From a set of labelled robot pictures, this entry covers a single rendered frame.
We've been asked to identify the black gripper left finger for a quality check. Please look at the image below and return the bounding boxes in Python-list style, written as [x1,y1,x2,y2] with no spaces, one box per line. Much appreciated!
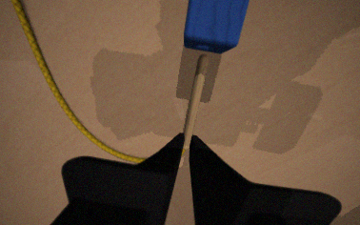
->
[61,133,185,225]

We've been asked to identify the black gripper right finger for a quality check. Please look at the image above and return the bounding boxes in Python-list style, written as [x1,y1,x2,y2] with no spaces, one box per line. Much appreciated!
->
[190,135,342,225]

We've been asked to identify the blue block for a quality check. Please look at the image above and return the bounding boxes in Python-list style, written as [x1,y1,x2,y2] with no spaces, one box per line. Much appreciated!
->
[184,0,250,54]

